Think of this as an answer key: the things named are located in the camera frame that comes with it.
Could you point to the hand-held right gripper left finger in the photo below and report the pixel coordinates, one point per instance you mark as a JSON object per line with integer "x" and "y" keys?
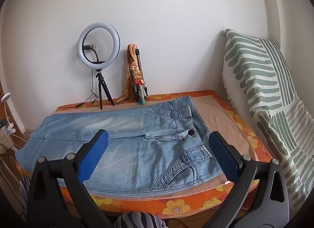
{"x": 97, "y": 150}

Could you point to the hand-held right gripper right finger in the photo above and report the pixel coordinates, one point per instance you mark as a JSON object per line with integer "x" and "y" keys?
{"x": 222, "y": 155}

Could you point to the light blue denim pants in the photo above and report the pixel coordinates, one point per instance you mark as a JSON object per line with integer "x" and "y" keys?
{"x": 137, "y": 149}

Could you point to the peach blanket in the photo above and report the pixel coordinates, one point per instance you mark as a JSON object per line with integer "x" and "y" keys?
{"x": 220, "y": 117}

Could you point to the orange floral sheet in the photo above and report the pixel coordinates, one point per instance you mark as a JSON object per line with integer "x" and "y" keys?
{"x": 176, "y": 206}

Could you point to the zebra striped clothing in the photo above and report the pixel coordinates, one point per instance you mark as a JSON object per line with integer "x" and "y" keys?
{"x": 139, "y": 220}

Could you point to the folded tripod with colourful scarf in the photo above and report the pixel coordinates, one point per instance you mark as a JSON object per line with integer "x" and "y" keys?
{"x": 133, "y": 71}

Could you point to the white green striped blanket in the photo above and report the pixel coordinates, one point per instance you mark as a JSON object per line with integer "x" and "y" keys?
{"x": 257, "y": 71}

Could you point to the beige checkered cloth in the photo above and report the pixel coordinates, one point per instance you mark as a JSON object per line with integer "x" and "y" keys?
{"x": 4, "y": 139}

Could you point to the folded grey tripod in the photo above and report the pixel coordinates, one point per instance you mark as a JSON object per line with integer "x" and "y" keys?
{"x": 139, "y": 61}

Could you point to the white clip lamp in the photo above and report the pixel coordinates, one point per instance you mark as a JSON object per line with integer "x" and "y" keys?
{"x": 6, "y": 97}

